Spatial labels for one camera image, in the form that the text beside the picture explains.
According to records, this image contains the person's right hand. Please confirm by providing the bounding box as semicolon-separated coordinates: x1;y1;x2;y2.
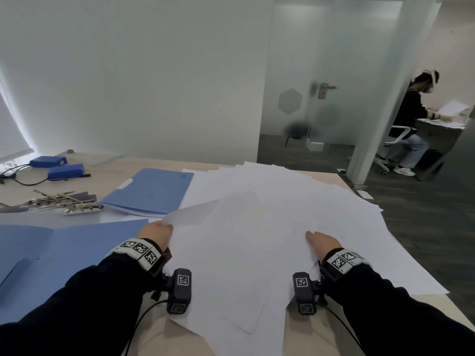
305;230;343;262

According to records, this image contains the person's left hand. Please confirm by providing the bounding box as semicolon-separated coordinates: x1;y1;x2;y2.
139;220;174;253

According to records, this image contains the pile of white paper sheets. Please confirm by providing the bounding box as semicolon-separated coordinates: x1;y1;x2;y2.
163;161;450;356

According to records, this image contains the blue folder with dark logo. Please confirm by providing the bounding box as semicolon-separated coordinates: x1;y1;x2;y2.
100;168;194;216

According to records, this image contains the blue folder with inner slot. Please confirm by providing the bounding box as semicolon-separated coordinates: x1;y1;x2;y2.
0;218;150;326

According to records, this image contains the person's left forearm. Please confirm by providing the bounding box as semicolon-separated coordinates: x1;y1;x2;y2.
0;252;164;356

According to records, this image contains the person's right forearm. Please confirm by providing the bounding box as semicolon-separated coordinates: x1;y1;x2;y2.
326;263;475;356

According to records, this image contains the white wristband with black markers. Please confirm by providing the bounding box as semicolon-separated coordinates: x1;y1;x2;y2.
107;238;166;273
321;248;372;280

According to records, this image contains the blue battery pack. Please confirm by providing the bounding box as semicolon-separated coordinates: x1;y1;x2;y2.
47;163;85;181
29;156;68;168

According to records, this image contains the dark chair behind glass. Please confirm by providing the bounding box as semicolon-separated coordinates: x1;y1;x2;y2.
285;122;311;147

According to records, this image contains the white office chair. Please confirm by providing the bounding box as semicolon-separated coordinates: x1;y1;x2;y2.
375;126;413;176

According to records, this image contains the gray hexagon sticker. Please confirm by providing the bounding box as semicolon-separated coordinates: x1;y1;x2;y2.
278;88;303;115

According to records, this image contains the light gray office desk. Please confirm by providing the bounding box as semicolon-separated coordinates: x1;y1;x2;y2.
414;101;473;154

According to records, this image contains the white roller blind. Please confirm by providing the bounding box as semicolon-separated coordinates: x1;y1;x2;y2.
0;70;36;164

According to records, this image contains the frosted glass door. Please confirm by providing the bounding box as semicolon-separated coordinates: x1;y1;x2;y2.
257;0;405;164

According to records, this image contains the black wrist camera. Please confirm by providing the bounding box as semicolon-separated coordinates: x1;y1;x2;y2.
292;271;324;315
163;268;192;315

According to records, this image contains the black camera cable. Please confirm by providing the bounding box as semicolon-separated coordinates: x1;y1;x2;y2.
315;304;365;354
124;300;170;356

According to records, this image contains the silver door handle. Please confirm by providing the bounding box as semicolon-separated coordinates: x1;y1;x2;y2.
318;82;339;100

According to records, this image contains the white head-mounted camera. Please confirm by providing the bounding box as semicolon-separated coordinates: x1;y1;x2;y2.
421;69;440;93

